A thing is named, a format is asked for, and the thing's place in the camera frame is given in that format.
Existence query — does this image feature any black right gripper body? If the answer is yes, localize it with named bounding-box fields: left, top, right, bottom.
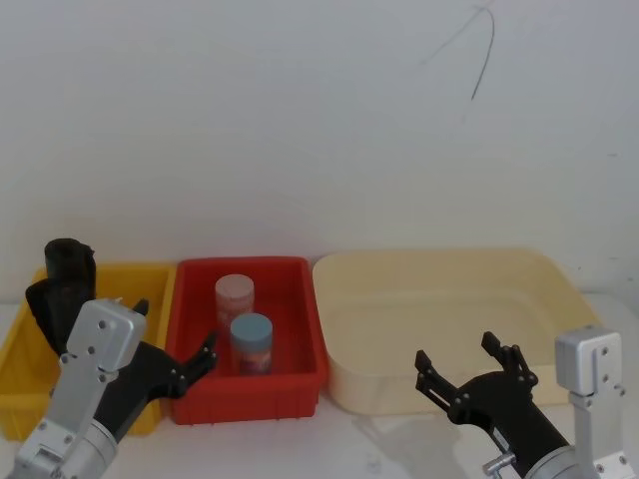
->
left=446, top=370, right=572, bottom=469

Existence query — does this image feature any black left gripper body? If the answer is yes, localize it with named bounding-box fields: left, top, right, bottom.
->
left=93, top=340, right=189, bottom=443

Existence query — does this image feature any jar with blue lid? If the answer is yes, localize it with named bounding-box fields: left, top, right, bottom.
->
left=229, top=312, right=275, bottom=376

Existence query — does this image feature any cream plastic tub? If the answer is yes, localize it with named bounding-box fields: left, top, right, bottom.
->
left=311, top=246, right=601, bottom=417

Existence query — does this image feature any jar with pink lid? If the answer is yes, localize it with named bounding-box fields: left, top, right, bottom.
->
left=215, top=273, right=256, bottom=331

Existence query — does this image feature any black fabric bundle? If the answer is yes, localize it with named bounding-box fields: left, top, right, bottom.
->
left=24, top=238, right=99, bottom=358

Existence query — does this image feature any red plastic bin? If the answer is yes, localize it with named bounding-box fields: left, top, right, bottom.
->
left=163, top=255, right=328, bottom=426

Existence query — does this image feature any yellow plastic bin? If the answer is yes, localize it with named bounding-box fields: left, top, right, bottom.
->
left=0, top=262, right=178, bottom=441

